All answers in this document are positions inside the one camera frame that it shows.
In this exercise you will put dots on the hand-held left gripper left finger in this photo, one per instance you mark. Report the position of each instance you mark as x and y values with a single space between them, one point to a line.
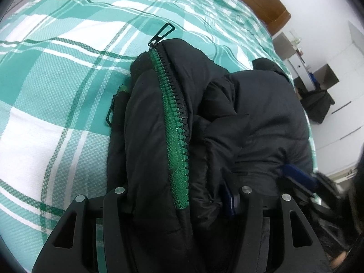
115 202

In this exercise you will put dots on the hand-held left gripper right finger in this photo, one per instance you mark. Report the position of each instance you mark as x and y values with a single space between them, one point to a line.
229 202

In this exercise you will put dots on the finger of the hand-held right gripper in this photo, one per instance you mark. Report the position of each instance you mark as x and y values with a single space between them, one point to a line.
298 176

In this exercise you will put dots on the black padded jacket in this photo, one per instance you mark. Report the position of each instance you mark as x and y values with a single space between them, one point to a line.
227 113

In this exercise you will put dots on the dark jacket on chair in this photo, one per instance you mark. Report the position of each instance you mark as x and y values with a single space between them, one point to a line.
317 105

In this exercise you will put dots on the cardboard box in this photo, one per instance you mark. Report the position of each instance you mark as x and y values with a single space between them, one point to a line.
327 76

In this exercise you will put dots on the green plaid bed sheet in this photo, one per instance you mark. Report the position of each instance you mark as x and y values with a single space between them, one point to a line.
57 105

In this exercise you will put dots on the grey box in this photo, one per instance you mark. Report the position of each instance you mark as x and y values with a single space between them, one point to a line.
284 47

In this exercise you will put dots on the clear bottle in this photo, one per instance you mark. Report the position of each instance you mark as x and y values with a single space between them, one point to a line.
295 38

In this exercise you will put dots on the wooden headboard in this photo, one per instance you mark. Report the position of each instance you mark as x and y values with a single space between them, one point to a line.
270 8

